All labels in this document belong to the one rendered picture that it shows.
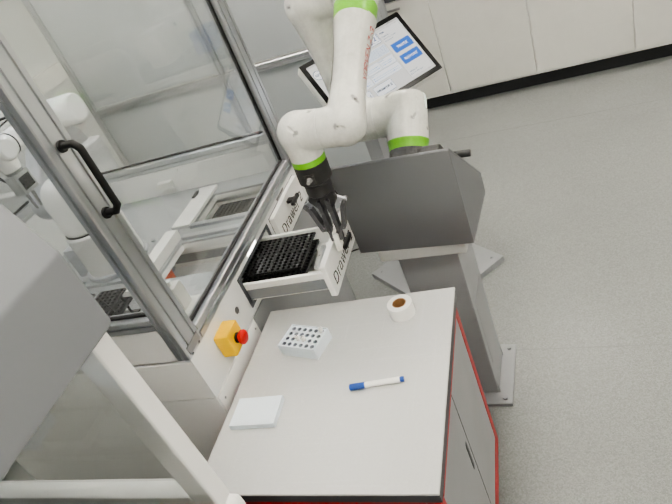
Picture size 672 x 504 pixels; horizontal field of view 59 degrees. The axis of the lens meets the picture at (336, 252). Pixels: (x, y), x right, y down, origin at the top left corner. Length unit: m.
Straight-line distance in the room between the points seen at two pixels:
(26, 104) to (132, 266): 0.40
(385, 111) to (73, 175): 0.96
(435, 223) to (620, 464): 0.97
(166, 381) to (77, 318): 0.75
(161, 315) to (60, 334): 0.59
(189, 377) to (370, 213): 0.71
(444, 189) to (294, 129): 0.48
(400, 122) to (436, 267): 0.48
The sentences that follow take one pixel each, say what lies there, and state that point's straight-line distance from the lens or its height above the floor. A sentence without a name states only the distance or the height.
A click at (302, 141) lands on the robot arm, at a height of 1.28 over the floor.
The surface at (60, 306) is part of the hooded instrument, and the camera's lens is 0.90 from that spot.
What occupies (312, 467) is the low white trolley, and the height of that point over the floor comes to 0.76.
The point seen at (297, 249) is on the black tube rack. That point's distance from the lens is 1.80.
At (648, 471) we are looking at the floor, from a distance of 2.15.
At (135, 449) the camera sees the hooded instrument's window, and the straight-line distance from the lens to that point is 1.02.
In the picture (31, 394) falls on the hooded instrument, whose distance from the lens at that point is 0.86.
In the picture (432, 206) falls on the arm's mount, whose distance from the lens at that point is 1.74.
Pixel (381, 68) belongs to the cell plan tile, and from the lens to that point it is 2.50.
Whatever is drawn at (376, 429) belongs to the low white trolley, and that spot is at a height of 0.76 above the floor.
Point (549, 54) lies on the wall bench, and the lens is 4.50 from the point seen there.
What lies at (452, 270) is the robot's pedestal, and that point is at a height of 0.62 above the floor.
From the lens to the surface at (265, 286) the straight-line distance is 1.75.
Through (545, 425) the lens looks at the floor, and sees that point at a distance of 2.26.
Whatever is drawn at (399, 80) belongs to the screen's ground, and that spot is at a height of 1.00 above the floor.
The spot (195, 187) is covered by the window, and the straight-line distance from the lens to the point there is 1.68.
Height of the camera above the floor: 1.80
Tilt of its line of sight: 32 degrees down
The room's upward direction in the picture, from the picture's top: 24 degrees counter-clockwise
